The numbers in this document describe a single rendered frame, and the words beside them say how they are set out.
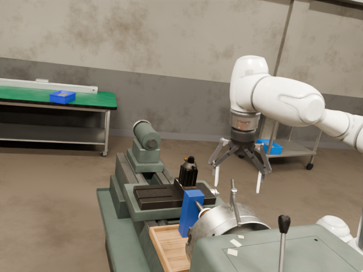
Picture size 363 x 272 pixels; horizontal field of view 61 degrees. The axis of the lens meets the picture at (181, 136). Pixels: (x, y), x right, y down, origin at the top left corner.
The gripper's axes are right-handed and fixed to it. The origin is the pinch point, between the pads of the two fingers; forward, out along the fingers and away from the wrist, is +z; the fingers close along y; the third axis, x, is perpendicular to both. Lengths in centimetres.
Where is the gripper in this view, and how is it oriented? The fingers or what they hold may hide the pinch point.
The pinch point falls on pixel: (236, 184)
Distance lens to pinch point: 104.9
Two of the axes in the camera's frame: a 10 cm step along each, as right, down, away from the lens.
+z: -0.4, 9.3, 3.6
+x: 2.5, -3.4, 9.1
